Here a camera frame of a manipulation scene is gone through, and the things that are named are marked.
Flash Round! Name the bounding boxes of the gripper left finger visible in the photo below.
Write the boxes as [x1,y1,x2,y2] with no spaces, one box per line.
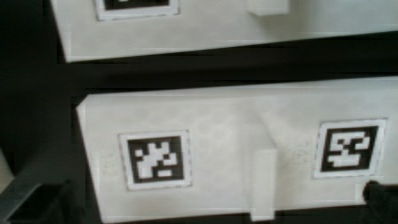
[0,181,74,224]

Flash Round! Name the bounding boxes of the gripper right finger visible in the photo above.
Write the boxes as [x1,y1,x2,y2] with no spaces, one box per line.
[360,181,398,224]

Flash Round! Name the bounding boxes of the white door panel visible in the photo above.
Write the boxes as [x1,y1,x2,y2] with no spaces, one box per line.
[49,0,398,62]
[76,77,398,224]

